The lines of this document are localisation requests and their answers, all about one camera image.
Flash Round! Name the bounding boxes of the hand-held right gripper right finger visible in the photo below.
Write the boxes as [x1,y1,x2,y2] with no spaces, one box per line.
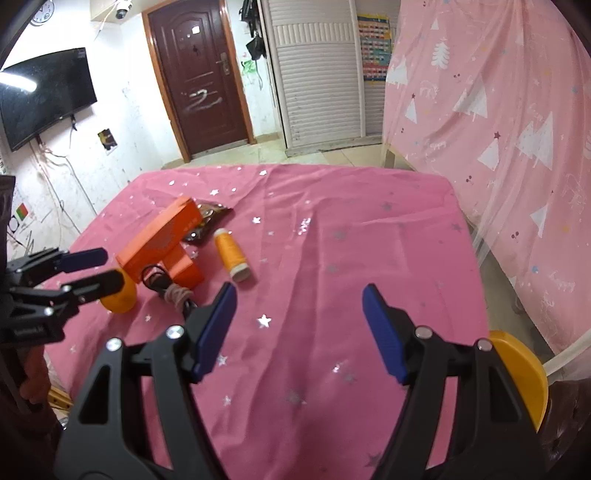
[361,283,548,480]

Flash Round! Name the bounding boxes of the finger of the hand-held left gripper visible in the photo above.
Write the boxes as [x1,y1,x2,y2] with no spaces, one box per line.
[60,269,133,306]
[51,248,110,274]

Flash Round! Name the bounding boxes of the colourful grid wall chart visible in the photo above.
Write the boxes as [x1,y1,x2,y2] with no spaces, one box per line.
[357,14,393,83]

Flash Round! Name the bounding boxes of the pink tree-print curtain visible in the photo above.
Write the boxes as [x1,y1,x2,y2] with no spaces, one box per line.
[382,0,591,361]

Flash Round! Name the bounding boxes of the dark brown door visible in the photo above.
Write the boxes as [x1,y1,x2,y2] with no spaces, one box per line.
[141,0,256,162]

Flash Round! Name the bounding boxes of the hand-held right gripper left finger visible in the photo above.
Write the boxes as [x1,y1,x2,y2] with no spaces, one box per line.
[54,281,238,480]

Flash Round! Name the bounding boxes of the yellow plastic bin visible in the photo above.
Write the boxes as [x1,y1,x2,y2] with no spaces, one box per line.
[488,330,550,431]

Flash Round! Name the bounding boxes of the black cable bundle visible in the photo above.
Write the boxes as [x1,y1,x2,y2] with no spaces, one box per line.
[141,265,204,320]

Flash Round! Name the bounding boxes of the orange cardboard box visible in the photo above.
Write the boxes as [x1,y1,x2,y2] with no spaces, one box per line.
[115,196,206,291]

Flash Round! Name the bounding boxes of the dark shiny snack packet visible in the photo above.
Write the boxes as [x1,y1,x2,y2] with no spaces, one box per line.
[182,200,234,245]

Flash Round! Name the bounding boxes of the wooden bed frame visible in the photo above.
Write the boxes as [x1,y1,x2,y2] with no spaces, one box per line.
[383,143,416,171]

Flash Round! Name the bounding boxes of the white slatted wardrobe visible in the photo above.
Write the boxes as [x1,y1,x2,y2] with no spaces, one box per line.
[259,0,400,149]

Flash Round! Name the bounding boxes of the orange thread spool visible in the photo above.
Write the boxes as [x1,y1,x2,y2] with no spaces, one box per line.
[215,228,252,282]

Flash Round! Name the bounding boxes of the pink starred tablecloth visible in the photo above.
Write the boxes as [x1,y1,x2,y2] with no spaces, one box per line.
[46,164,490,480]

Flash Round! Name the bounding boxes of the white pole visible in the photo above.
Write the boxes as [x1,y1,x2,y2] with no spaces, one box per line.
[542,342,585,374]

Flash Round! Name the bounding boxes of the round wall clock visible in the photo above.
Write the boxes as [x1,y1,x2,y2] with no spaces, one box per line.
[33,0,56,25]

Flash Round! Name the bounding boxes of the black wall television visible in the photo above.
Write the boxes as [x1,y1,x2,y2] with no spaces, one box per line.
[0,47,99,152]

